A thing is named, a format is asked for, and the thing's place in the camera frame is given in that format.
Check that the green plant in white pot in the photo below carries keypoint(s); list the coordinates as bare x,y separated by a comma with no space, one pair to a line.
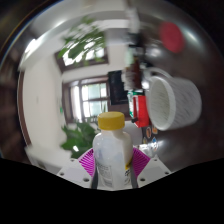
80,46
80,138

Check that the dark wood framed window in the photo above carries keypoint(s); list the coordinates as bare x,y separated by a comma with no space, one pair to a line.
100,55

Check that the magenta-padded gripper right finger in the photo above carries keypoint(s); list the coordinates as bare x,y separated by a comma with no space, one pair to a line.
153,171

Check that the dark tray of small jars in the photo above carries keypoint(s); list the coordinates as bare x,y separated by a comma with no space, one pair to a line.
133,75

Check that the clear yellow-capped drink bottle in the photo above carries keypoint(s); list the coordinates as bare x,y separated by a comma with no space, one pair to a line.
111,153

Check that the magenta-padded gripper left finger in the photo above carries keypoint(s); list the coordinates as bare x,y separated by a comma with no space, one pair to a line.
73,172

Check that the dark wood glazed double door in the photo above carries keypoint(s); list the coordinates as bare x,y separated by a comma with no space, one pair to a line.
90,100

